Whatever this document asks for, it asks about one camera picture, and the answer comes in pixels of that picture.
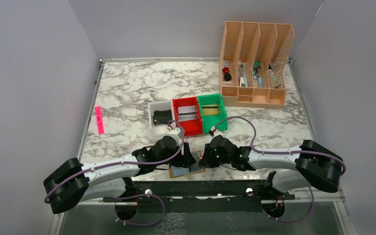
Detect yellow-brown card holder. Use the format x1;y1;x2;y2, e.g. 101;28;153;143
169;150;206;178

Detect white plastic bin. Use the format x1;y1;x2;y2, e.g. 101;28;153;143
148;100;174;141

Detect green plastic bin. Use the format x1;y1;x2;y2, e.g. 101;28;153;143
197;94;228;134

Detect red plastic bin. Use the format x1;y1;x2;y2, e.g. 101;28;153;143
172;96;203;136

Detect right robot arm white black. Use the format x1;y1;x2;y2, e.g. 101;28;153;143
200;135;346;193

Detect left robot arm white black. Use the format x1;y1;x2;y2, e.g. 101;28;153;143
43;136;196;214

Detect black card in white bin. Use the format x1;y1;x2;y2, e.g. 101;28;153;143
152;110;173;125

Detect white cards stack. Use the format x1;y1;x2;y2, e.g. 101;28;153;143
177;105;198;122

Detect gold card with stripe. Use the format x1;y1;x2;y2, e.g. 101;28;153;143
201;104;220;116

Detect red and black stamp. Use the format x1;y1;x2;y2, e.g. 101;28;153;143
222;67;232;81

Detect pink highlighter marker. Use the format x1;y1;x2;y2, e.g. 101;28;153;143
94;106;105;135

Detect peach plastic desk organizer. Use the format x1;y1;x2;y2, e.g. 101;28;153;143
218;21;295;109

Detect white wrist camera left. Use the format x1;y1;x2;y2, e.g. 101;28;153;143
166;126;183;141

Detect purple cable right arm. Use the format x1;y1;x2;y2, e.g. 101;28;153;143
208;116;347;176

